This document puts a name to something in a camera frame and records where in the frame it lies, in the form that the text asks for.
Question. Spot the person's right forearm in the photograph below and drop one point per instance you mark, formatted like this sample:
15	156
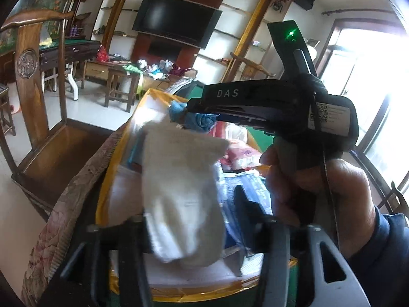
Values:
383	255

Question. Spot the low wooden tv cabinet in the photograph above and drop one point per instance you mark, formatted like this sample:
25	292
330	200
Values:
96	73

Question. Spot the small wooden stool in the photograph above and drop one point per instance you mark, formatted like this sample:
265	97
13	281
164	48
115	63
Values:
123	72

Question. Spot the green cloth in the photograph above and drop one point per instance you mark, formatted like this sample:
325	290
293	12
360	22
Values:
131	68

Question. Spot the dark mahjong table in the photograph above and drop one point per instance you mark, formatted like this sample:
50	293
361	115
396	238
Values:
80	51

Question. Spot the pink printed packet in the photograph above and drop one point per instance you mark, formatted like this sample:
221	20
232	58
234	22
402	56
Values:
239	156

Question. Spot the blue white wipes packet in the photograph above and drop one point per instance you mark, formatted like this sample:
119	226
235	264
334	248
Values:
252	185

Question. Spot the floral quilted cushion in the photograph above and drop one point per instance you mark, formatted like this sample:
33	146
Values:
64	214

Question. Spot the black flat television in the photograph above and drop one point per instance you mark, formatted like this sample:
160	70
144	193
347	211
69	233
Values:
175	19

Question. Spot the wooden framed window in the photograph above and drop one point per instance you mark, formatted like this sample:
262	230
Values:
383	102

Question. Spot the person's right hand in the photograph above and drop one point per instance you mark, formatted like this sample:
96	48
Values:
348	198

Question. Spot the wooden wall shelf unit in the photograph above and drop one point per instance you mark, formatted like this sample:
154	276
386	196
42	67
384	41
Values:
140	54

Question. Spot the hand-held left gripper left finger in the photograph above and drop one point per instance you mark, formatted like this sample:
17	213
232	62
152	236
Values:
127	239

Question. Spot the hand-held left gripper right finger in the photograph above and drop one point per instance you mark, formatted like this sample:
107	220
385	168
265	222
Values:
249	220

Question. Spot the white sock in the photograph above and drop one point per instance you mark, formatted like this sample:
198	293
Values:
182	192

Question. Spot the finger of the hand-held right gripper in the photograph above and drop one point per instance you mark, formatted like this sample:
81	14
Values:
242	97
262	120

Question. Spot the blue towel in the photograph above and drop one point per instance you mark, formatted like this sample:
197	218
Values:
204	121

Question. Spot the small red bag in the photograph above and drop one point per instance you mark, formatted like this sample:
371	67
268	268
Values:
103	54

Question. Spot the yellow cardboard box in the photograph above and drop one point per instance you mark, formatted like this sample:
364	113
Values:
179	292

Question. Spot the carved wooden chair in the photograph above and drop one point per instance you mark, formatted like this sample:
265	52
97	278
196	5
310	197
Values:
28	102
394	198

